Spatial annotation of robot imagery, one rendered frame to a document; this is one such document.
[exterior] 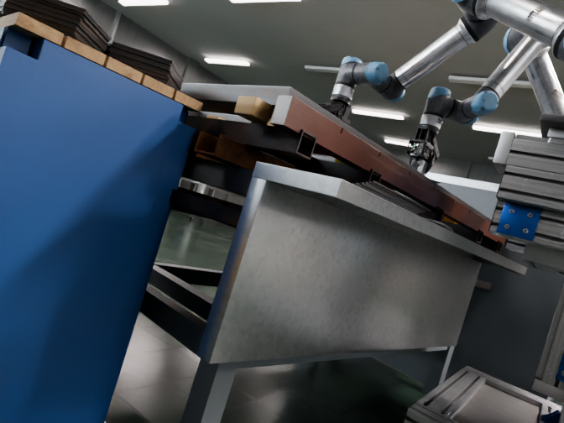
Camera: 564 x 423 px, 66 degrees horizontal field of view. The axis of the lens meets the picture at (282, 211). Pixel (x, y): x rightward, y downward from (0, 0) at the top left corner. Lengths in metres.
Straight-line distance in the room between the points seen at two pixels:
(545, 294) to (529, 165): 1.04
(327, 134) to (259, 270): 0.34
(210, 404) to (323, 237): 0.44
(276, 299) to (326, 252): 0.17
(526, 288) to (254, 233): 1.65
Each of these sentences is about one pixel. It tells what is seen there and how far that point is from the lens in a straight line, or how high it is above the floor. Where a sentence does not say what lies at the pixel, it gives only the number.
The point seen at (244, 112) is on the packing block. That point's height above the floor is 0.78.
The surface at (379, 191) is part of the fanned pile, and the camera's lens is 0.93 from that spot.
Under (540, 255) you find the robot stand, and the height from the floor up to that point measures 0.70.
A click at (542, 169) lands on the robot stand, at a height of 0.91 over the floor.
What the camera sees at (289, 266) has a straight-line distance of 0.90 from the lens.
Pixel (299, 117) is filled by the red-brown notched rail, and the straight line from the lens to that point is 0.89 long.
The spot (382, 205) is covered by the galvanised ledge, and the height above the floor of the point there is 0.67.
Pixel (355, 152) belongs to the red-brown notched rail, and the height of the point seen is 0.79.
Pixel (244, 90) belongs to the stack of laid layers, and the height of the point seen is 0.84.
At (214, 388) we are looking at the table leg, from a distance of 1.03.
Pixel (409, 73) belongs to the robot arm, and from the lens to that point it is 1.67.
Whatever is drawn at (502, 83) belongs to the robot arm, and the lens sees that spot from 1.70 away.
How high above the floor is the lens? 0.60
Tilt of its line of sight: level
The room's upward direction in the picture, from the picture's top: 17 degrees clockwise
